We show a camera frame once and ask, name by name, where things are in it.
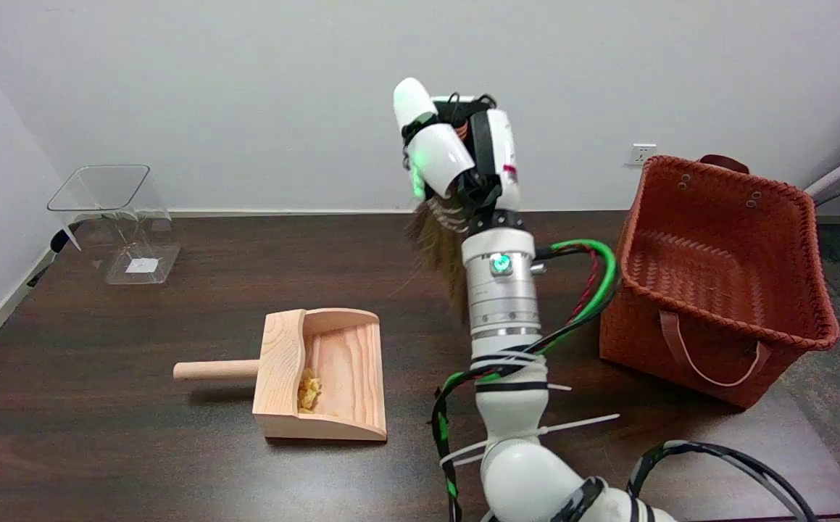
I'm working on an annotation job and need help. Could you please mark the small brown straw broom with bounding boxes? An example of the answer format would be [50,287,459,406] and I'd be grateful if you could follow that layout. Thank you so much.
[404,197,473,320]

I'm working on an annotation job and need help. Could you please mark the wooden dustpan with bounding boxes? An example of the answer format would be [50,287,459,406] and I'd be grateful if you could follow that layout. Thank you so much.
[173,308,388,442]

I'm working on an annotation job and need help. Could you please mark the brown woven storage basket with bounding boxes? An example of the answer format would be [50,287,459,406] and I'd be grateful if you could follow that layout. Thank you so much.
[599,154,840,409]

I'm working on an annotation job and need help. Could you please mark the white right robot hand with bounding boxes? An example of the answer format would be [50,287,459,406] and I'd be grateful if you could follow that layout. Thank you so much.
[393,78,525,234]

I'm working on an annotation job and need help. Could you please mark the yellow crumbs pile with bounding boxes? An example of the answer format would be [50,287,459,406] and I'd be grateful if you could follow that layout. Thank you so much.
[297,368,323,414]

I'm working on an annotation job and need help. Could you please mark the clear plastic container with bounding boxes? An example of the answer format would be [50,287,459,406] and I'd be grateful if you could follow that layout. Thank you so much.
[47,165,182,286]

